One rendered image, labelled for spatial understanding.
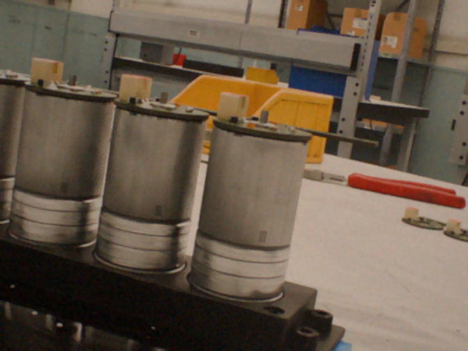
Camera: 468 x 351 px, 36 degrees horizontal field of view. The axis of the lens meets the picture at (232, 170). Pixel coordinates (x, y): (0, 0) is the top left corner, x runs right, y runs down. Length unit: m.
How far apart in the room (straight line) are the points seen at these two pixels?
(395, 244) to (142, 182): 0.21
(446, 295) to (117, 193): 0.16
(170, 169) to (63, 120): 0.03
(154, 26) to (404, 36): 1.71
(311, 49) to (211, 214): 2.69
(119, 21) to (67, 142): 3.31
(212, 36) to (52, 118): 2.94
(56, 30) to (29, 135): 5.75
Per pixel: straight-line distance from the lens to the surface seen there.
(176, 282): 0.18
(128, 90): 0.19
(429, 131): 4.90
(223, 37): 3.09
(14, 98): 0.21
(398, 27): 4.57
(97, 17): 6.22
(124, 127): 0.18
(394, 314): 0.26
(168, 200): 0.18
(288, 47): 2.91
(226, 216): 0.17
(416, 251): 0.37
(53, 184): 0.20
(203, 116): 0.19
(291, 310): 0.18
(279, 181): 0.17
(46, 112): 0.20
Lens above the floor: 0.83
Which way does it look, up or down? 9 degrees down
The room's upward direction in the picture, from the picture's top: 9 degrees clockwise
